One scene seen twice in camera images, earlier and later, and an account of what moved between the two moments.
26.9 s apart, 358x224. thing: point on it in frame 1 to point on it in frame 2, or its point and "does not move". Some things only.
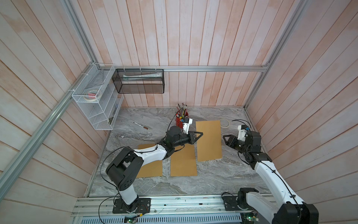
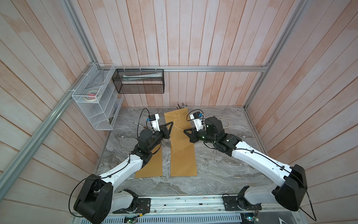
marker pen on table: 144,127 does not move
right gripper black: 232,139 to 189,134
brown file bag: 152,169 does not move
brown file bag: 183,162 does not move
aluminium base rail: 102,206 does not move
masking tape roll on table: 224,123 does not move
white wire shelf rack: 97,93 does not move
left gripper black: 191,136 to 164,130
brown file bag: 209,145 to 180,119
